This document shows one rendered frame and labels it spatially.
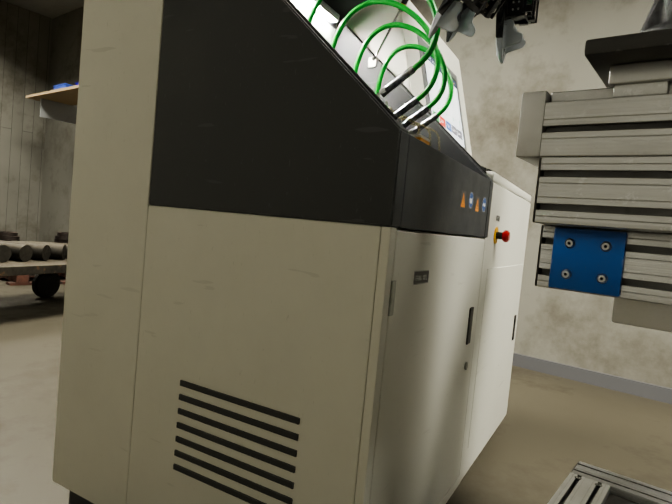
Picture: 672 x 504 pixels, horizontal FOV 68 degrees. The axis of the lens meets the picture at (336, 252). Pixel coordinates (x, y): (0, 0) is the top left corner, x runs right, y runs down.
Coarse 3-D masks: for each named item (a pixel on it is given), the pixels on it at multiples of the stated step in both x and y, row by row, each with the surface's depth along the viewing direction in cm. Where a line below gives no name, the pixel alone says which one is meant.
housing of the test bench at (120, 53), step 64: (128, 0) 113; (128, 64) 113; (128, 128) 113; (128, 192) 113; (128, 256) 113; (64, 320) 125; (128, 320) 113; (64, 384) 125; (128, 384) 113; (64, 448) 125; (128, 448) 113
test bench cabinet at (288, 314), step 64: (192, 256) 104; (256, 256) 96; (320, 256) 89; (384, 256) 83; (192, 320) 104; (256, 320) 96; (320, 320) 89; (384, 320) 84; (192, 384) 103; (256, 384) 96; (320, 384) 89; (192, 448) 104; (256, 448) 96; (320, 448) 89
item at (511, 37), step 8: (504, 24) 116; (512, 24) 116; (504, 32) 117; (512, 32) 116; (496, 40) 117; (504, 40) 117; (512, 40) 116; (520, 40) 115; (496, 48) 118; (504, 48) 117
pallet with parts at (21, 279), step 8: (0, 232) 477; (8, 232) 480; (16, 232) 490; (64, 232) 508; (8, 240) 479; (16, 240) 485; (56, 240) 496; (64, 240) 497; (16, 280) 439; (24, 280) 443; (64, 280) 478
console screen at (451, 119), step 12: (432, 60) 178; (432, 72) 176; (456, 84) 205; (432, 96) 172; (444, 96) 186; (456, 96) 203; (432, 108) 170; (456, 108) 200; (444, 120) 182; (456, 120) 197; (456, 132) 195
